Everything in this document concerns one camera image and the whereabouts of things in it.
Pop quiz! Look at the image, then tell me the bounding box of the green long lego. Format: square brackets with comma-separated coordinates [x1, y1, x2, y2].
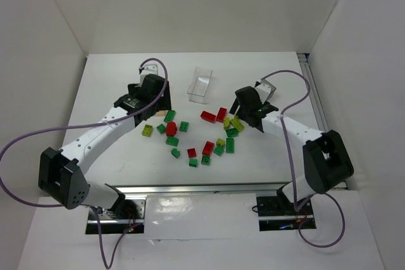
[164, 110, 176, 123]
[225, 138, 235, 154]

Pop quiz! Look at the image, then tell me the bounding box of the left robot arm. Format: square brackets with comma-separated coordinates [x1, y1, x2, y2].
[38, 74, 171, 218]

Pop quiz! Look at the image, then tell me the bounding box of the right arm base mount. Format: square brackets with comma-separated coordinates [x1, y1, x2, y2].
[251, 196, 316, 231]

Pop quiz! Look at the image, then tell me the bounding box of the red round lego piece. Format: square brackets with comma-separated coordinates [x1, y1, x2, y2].
[165, 121, 177, 137]

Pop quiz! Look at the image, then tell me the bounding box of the clear plastic container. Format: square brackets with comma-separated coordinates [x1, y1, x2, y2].
[187, 67, 213, 104]

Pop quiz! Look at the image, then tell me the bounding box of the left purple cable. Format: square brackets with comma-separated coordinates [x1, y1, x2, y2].
[0, 58, 169, 269]

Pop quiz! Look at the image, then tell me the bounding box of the green small lego right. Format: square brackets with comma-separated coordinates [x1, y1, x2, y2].
[213, 145, 224, 156]

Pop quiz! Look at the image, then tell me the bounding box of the green lego below red piece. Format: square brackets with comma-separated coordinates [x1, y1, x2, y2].
[166, 137, 179, 147]

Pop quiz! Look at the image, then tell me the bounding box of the green square lego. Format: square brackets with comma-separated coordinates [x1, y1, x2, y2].
[179, 121, 189, 132]

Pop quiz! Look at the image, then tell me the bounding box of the green small lego left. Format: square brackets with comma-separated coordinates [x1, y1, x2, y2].
[156, 124, 166, 134]

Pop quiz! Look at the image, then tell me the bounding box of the yellow-green long lego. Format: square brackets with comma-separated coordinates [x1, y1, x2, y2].
[230, 116, 244, 132]

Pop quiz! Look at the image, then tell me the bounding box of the green lego with holes right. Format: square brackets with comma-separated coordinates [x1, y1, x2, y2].
[226, 128, 239, 138]

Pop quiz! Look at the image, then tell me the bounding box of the aluminium front rail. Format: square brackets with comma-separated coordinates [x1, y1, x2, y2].
[116, 183, 284, 195]

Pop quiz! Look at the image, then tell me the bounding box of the green small lego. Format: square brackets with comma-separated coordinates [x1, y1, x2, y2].
[189, 158, 198, 168]
[213, 145, 224, 156]
[156, 124, 166, 134]

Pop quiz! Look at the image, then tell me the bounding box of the green notched lego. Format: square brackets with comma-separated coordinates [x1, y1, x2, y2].
[171, 148, 181, 159]

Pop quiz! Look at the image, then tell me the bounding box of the red long lego brick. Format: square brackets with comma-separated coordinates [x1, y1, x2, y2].
[216, 107, 227, 123]

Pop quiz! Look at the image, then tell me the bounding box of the green lego with holes bottom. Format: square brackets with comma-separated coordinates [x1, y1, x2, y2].
[201, 155, 211, 166]

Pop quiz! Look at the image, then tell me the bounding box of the aluminium right rail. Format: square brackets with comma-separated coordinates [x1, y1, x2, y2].
[297, 53, 354, 193]

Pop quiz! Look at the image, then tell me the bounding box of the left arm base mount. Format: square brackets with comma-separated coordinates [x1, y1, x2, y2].
[85, 195, 146, 235]

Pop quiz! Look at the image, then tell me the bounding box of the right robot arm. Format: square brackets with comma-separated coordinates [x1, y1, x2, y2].
[230, 86, 354, 215]

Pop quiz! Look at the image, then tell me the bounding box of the green lego with holes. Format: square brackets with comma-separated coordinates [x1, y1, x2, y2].
[201, 155, 211, 166]
[226, 128, 239, 138]

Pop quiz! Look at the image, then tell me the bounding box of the red small lego brick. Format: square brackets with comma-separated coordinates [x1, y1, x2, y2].
[187, 148, 197, 158]

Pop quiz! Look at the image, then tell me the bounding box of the red tilted lego brick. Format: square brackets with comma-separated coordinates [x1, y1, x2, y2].
[202, 141, 215, 156]

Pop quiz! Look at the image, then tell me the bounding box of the yellow-green small lego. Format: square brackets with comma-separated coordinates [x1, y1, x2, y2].
[216, 138, 225, 147]
[223, 117, 230, 130]

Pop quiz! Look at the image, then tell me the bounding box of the dark smoked plastic container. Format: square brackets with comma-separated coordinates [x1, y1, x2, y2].
[254, 79, 277, 103]

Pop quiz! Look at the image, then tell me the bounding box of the red curved lego brick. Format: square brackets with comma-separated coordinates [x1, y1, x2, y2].
[200, 111, 216, 123]

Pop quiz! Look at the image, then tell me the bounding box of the aluminium rail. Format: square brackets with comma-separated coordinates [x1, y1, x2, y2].
[116, 183, 284, 195]
[297, 53, 354, 193]

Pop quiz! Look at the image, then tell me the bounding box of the wooden box container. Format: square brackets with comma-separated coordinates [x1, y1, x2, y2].
[155, 110, 168, 117]

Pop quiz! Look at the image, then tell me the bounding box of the green small lego bottom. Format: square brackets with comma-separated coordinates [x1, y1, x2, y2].
[189, 158, 198, 168]

